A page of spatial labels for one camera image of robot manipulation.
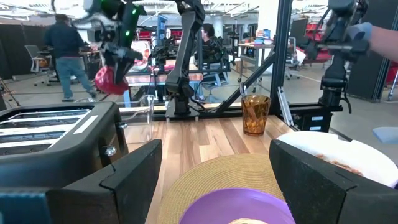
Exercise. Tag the person's gloved hand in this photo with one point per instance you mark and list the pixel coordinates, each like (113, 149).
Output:
(359, 31)

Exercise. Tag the seated person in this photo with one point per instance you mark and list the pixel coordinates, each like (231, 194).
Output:
(211, 49)

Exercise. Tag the standing person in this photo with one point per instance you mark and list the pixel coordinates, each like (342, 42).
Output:
(65, 40)

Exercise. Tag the black aluminium table frame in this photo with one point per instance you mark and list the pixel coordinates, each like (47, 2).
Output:
(280, 46)

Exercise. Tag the black four-slot toaster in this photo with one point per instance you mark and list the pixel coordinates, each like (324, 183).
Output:
(62, 155)

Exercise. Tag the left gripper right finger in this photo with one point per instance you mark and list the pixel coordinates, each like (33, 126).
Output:
(311, 193)

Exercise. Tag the purple plastic plate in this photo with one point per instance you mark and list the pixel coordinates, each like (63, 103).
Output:
(233, 205)

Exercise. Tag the black partition panel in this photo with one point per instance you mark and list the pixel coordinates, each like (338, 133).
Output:
(18, 49)
(370, 77)

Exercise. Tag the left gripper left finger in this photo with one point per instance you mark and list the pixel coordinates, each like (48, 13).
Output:
(124, 193)

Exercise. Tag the white ceramic bowl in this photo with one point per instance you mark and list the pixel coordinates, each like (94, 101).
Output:
(342, 152)

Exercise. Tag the person's forearm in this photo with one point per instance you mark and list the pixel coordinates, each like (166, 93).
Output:
(385, 40)

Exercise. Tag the grey office chair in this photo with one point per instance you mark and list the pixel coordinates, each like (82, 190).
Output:
(35, 59)

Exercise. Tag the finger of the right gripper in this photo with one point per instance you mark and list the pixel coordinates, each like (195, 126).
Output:
(121, 73)
(107, 62)

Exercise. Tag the tan bagel half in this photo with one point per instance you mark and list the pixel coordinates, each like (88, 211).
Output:
(248, 221)

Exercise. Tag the background work table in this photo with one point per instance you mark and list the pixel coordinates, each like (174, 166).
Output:
(252, 46)

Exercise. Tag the round woven straw placemat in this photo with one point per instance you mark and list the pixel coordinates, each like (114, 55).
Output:
(217, 171)

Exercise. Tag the clear plastic container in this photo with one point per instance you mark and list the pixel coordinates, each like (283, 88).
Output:
(150, 105)

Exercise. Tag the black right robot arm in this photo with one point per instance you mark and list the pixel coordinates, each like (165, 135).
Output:
(183, 62)

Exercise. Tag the red toy fruit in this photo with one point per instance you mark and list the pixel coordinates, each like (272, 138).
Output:
(105, 82)

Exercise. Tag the brown cereal pieces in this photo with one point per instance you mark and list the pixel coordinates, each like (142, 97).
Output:
(339, 163)

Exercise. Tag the amber glass tumbler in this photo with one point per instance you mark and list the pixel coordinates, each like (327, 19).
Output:
(255, 118)

